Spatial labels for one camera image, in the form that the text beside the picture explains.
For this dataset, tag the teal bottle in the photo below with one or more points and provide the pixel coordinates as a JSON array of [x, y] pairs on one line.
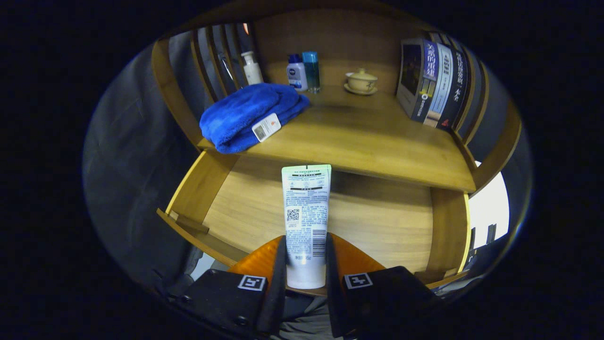
[[312, 71]]

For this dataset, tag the white and light blue book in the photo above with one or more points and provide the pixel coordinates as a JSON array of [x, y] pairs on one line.
[[441, 85]]

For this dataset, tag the beige lidded teacup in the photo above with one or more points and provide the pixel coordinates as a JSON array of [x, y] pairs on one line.
[[361, 82]]

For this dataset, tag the white bottle with blue cap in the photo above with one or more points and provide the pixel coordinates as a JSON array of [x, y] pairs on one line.
[[296, 75]]

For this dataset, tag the wooden drawer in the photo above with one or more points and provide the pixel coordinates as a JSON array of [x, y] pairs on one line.
[[377, 226]]

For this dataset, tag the dark blue book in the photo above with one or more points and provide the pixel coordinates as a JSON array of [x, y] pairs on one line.
[[410, 75]]

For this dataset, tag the person's grey trousers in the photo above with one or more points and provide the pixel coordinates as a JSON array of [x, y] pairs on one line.
[[304, 316]]

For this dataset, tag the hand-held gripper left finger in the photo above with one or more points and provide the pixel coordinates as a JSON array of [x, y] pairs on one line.
[[277, 297]]

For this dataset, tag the white pump bottle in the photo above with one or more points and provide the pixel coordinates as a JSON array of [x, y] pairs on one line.
[[252, 71]]

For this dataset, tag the white tube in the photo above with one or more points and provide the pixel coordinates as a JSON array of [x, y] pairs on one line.
[[306, 212]]

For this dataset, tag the wooden cabinet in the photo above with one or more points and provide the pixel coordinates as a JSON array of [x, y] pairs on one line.
[[339, 42]]

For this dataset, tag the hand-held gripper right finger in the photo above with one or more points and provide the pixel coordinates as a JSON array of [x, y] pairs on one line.
[[334, 302]]

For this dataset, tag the blue towel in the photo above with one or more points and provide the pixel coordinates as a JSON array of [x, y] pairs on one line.
[[236, 115]]

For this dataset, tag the black book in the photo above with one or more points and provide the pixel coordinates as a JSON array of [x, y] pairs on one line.
[[457, 89]]

